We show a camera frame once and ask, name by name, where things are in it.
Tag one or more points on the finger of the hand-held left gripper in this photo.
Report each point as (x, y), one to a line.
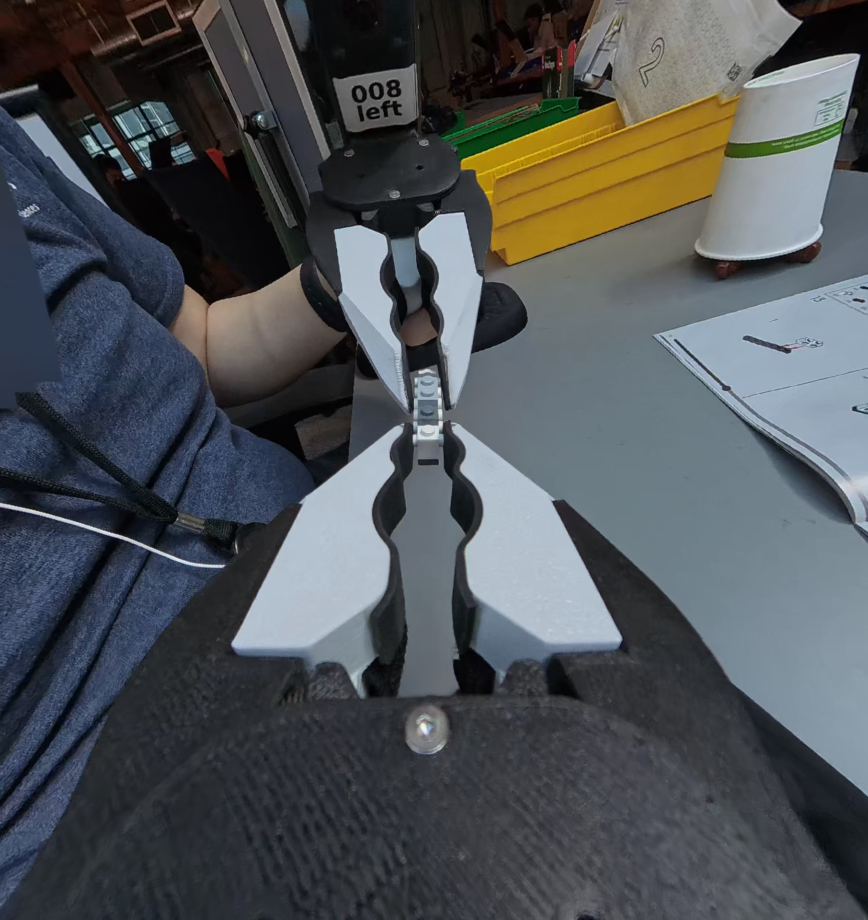
(459, 287)
(362, 287)

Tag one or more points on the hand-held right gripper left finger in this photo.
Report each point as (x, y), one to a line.
(319, 575)

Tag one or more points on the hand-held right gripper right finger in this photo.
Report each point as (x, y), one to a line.
(534, 575)

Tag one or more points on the grey lego strip assembly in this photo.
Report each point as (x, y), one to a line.
(428, 417)

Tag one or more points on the yellow plastic bin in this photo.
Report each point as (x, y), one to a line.
(585, 194)

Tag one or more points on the person's left forearm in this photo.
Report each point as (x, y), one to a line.
(261, 345)

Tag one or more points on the brown round lego piece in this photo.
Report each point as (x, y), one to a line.
(728, 269)
(807, 253)

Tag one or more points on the lego instruction booklet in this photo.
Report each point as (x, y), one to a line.
(800, 374)

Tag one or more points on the person's left hand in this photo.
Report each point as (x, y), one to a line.
(419, 327)

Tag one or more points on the black wrist rest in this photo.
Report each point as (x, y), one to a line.
(502, 316)

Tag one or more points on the green plastic bin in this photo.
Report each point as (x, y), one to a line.
(491, 133)

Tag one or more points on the dark small carton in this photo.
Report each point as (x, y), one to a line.
(560, 72)

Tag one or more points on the person's body in blue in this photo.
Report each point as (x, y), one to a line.
(82, 503)

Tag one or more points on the curled printed instruction sheet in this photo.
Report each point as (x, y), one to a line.
(598, 39)

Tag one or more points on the beige paper parts bag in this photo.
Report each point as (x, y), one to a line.
(693, 57)

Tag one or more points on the white paper cup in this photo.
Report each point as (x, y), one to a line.
(772, 180)

